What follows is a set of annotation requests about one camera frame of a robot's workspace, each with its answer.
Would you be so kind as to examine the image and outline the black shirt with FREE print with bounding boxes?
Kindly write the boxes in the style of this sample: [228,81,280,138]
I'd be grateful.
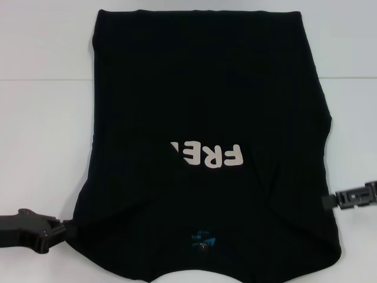
[63,9,339,274]

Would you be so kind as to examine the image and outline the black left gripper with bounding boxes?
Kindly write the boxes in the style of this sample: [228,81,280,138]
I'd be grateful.
[0,208,79,247]

